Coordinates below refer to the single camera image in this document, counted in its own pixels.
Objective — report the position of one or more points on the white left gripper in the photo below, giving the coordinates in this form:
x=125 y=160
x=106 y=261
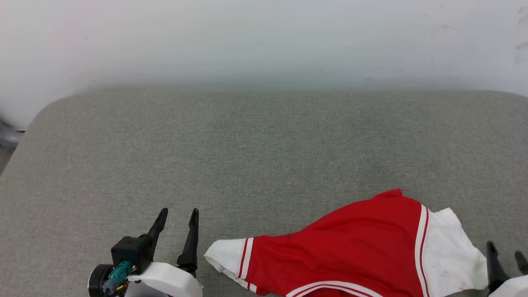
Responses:
x=165 y=282

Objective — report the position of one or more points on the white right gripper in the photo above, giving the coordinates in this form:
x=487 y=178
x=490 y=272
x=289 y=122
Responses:
x=513 y=288

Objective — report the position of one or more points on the red and white jersey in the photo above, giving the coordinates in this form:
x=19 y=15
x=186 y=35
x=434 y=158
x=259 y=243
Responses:
x=350 y=247

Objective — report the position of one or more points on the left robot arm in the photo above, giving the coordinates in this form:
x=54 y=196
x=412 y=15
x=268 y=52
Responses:
x=97 y=282

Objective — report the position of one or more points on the grey fabric sofa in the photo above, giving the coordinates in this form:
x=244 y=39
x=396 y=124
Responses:
x=264 y=156

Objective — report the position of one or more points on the grey rounded object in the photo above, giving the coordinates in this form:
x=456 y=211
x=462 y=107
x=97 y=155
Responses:
x=8 y=138

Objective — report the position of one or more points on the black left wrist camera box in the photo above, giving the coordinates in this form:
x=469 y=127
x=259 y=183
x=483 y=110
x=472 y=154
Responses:
x=132 y=251

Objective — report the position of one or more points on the teal left camera connector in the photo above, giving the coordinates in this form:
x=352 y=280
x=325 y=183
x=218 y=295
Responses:
x=117 y=275

